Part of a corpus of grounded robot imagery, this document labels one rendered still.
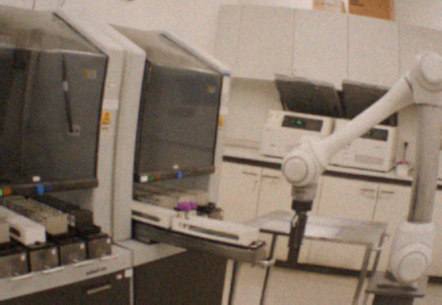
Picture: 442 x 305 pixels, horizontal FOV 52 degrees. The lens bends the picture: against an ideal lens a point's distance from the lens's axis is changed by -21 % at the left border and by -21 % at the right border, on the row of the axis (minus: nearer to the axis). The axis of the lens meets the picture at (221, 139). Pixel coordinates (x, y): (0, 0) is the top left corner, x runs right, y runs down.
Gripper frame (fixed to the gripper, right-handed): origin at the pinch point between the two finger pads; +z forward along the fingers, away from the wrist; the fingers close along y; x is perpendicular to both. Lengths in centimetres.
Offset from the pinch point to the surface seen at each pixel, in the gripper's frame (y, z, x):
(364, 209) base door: -228, 21, -13
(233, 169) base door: -229, 2, -130
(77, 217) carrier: 44, -8, -60
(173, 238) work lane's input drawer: 6.8, 0.3, -43.5
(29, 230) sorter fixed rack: 74, -8, -56
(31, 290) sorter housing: 79, 11, -53
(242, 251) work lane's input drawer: 6.8, -0.5, -16.5
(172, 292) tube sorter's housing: -10, 32, -53
